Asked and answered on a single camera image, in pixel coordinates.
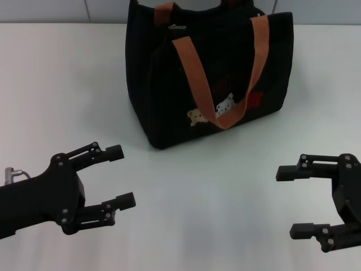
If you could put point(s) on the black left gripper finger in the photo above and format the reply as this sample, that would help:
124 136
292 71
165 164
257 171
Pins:
124 201
112 153

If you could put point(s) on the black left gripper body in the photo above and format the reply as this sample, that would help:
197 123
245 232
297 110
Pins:
42 203

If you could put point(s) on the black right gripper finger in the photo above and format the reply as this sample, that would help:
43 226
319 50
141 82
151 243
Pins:
287 172
303 231

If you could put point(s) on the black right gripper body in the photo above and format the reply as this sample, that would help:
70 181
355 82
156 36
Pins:
349 194

